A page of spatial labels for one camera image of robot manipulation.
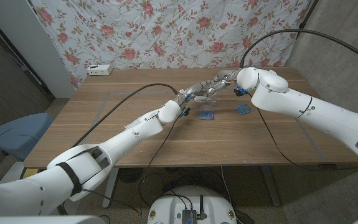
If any white power strip box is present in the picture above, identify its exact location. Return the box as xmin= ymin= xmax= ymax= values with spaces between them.
xmin=87 ymin=63 xmax=113 ymax=77

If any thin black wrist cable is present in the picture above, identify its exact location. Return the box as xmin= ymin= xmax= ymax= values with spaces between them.
xmin=139 ymin=116 xmax=181 ymax=216
xmin=255 ymin=106 xmax=358 ymax=171

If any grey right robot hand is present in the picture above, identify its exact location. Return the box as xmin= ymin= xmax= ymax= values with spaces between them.
xmin=208 ymin=68 xmax=242 ymax=96

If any black looped floor cable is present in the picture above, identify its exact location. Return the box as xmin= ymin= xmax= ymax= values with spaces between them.
xmin=138 ymin=171 xmax=167 ymax=208

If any white table leg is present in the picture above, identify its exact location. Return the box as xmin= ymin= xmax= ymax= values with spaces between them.
xmin=101 ymin=167 xmax=120 ymax=209

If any thin black left wrist cable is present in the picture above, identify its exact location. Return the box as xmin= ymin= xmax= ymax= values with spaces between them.
xmin=139 ymin=116 xmax=181 ymax=216

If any yellow and black floor mat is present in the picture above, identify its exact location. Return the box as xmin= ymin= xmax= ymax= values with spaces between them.
xmin=19 ymin=167 xmax=47 ymax=181

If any floral backdrop cloth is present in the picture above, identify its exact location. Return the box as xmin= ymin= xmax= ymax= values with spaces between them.
xmin=29 ymin=0 xmax=310 ymax=90

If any blue sugar packet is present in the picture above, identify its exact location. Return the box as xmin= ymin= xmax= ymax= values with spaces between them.
xmin=233 ymin=103 xmax=253 ymax=116
xmin=199 ymin=109 xmax=215 ymax=120

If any black straight floor cable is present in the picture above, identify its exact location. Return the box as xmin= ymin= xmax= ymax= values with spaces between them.
xmin=220 ymin=166 xmax=240 ymax=215

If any black computer box with antenna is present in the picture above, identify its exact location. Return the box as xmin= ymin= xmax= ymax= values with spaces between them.
xmin=182 ymin=195 xmax=207 ymax=224

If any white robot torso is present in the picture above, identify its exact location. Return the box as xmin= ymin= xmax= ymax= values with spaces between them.
xmin=147 ymin=185 xmax=238 ymax=224

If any grey table leg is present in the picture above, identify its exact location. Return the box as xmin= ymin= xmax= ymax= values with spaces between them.
xmin=259 ymin=164 xmax=281 ymax=208

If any white wall panel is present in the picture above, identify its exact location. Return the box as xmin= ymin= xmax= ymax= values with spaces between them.
xmin=0 ymin=0 xmax=77 ymax=100

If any blue padded chair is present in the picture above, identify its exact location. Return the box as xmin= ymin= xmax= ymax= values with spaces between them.
xmin=0 ymin=112 xmax=54 ymax=162

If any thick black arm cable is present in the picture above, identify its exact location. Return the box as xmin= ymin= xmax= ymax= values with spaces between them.
xmin=239 ymin=29 xmax=358 ymax=69
xmin=72 ymin=83 xmax=179 ymax=147

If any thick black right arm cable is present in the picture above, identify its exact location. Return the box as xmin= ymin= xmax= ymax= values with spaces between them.
xmin=239 ymin=29 xmax=358 ymax=69

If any black backdrop stand pole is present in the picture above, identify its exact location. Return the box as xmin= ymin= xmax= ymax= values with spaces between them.
xmin=296 ymin=0 xmax=319 ymax=40

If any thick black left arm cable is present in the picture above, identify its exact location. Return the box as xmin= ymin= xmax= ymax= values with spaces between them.
xmin=72 ymin=83 xmax=179 ymax=147

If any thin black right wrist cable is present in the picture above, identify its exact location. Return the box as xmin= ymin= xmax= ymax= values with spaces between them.
xmin=255 ymin=106 xmax=358 ymax=171

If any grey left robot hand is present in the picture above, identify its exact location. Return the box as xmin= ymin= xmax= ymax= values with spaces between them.
xmin=176 ymin=80 xmax=219 ymax=108

